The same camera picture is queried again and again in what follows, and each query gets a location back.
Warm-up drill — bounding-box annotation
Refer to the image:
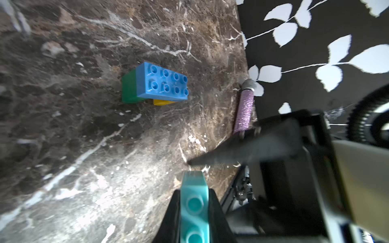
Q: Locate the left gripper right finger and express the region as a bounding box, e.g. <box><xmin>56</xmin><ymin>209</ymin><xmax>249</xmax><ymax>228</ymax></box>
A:
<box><xmin>208</xmin><ymin>189</ymin><xmax>237</xmax><ymax>243</ymax></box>

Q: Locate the purple glitter microphone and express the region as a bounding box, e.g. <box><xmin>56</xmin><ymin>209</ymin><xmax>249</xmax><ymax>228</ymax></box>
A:
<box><xmin>234</xmin><ymin>79</ymin><xmax>256</xmax><ymax>134</ymax></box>

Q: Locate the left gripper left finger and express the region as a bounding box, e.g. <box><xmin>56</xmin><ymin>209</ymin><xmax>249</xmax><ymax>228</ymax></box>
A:
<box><xmin>152</xmin><ymin>190</ymin><xmax>181</xmax><ymax>243</ymax></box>

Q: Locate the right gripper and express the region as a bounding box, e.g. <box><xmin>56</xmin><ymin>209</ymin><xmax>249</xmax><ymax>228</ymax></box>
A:
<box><xmin>187</xmin><ymin>110</ymin><xmax>353</xmax><ymax>243</ymax></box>

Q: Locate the yellow brick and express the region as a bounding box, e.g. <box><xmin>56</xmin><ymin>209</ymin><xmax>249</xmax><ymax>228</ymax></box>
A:
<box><xmin>153</xmin><ymin>99</ymin><xmax>175</xmax><ymax>106</ymax></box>

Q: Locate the dark green small brick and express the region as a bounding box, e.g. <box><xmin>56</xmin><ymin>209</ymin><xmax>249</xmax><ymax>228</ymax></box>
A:
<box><xmin>121</xmin><ymin>69</ymin><xmax>145</xmax><ymax>104</ymax></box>

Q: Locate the teal small brick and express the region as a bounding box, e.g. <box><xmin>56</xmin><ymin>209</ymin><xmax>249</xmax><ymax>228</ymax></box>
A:
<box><xmin>180</xmin><ymin>171</ymin><xmax>210</xmax><ymax>243</ymax></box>

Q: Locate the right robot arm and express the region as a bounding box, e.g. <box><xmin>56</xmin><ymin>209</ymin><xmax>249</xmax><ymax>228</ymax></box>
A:
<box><xmin>188</xmin><ymin>86</ymin><xmax>389</xmax><ymax>243</ymax></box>

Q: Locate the blue long brick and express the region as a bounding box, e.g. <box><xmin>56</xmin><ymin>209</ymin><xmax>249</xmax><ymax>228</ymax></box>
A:
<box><xmin>135</xmin><ymin>62</ymin><xmax>189</xmax><ymax>102</ymax></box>

